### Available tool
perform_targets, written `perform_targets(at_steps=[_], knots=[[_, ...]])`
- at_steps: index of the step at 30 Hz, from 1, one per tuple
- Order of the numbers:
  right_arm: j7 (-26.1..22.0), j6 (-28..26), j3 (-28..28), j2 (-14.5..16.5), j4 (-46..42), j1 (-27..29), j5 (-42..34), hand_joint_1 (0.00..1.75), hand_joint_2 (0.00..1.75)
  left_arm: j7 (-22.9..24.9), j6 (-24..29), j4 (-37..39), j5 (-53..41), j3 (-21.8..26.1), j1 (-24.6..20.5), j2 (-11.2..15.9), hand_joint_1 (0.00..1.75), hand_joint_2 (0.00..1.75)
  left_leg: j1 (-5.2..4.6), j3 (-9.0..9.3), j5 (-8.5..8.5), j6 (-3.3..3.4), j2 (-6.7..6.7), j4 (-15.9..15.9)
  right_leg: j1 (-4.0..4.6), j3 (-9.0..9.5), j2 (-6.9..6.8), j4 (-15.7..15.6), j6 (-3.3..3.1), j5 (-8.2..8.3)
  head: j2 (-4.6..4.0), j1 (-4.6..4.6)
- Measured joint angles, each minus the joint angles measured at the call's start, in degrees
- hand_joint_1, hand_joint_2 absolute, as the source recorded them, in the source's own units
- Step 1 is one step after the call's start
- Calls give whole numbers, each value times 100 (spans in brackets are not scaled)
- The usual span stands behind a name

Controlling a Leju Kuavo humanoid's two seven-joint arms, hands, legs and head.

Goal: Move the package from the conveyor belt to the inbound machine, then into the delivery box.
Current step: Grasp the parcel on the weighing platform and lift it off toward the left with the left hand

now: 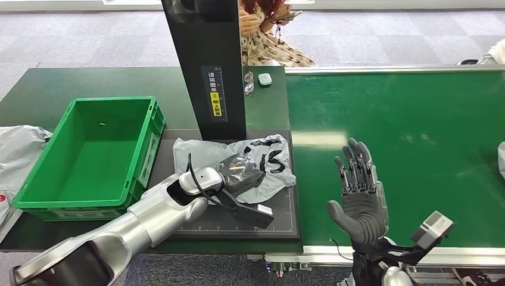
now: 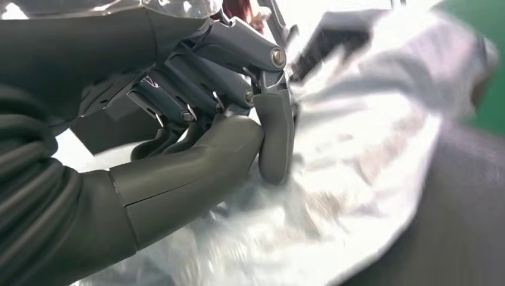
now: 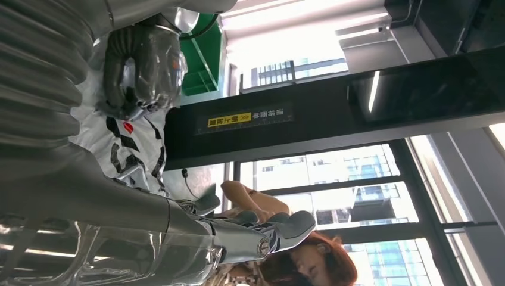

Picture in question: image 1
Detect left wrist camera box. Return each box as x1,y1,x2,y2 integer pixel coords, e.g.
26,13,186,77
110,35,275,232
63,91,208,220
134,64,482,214
220,189,275,230

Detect white package with red print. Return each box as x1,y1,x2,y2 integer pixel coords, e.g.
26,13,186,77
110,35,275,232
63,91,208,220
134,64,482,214
497,141,505,181

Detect black inbound scanner machine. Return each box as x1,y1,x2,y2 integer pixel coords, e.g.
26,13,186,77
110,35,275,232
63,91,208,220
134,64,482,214
146,0,303,241

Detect grey poly mailer bag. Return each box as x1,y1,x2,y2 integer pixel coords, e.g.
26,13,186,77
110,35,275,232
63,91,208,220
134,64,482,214
0,125,53,234

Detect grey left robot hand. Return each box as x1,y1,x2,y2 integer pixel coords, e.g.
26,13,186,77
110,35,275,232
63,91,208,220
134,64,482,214
216,153,266,198

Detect white package with black print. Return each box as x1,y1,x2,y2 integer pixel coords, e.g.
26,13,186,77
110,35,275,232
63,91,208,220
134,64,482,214
173,134,297,205

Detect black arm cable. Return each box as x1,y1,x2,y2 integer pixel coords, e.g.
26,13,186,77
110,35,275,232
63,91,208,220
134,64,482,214
329,238,354,262
186,153,238,210

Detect smartphone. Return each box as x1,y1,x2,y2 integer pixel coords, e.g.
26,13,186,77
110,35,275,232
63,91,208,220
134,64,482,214
268,10,304,24

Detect green plastic crate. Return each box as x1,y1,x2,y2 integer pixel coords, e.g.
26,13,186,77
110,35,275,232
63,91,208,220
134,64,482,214
11,97,166,222

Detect person in white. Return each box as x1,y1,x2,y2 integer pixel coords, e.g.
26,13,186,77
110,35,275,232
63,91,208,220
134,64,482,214
456,39,505,66

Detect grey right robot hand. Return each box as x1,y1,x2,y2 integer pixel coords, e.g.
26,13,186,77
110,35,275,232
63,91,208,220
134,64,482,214
326,138,389,245

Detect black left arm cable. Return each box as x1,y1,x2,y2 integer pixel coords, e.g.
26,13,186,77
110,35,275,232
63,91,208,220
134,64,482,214
186,153,238,210

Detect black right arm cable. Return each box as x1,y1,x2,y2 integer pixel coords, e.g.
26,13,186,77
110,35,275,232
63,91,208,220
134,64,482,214
329,238,354,262

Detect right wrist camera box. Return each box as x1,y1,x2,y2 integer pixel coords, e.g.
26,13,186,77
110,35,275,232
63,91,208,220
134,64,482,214
378,210,455,266

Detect metal conveyor motor bracket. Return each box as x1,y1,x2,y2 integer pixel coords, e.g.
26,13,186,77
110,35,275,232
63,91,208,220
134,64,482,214
266,256,313,278

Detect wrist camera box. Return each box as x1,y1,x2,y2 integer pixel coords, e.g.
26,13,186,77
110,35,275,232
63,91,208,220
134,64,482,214
220,189,275,230
378,210,455,266

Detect dark green table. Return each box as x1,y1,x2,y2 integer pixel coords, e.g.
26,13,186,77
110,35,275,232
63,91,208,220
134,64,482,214
0,66,304,254

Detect green conveyor belt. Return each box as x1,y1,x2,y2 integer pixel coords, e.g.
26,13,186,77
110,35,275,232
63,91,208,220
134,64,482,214
286,72,505,250

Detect clear eyeglasses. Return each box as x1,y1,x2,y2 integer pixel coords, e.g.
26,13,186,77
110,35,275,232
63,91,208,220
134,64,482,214
243,71,255,97

